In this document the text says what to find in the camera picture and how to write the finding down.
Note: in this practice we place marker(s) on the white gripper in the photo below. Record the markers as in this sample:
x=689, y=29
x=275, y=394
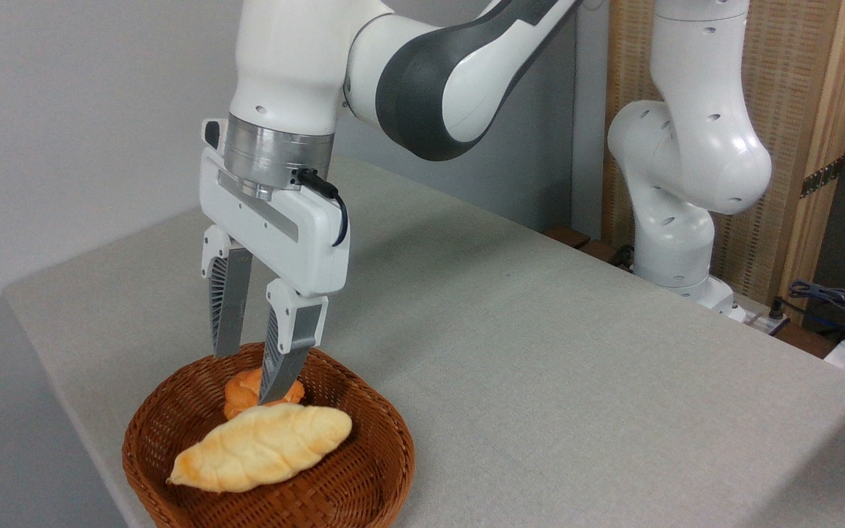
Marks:
x=298, y=242

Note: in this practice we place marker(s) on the long braided bread loaf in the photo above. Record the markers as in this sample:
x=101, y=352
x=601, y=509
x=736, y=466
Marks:
x=261, y=447

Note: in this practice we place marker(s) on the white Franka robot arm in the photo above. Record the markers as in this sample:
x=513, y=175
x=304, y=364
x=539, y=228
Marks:
x=694, y=147

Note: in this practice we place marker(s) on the round orange bread roll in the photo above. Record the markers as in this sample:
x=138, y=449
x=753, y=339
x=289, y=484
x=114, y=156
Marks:
x=240, y=396

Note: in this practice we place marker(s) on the brown woven wicker basket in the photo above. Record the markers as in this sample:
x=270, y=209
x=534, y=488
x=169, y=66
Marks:
x=371, y=469

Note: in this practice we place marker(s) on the metal screen hinge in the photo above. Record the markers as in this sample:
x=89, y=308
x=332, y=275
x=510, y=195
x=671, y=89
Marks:
x=822, y=177

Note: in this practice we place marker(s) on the wooden woven screen panel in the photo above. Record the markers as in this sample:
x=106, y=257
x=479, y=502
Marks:
x=793, y=73

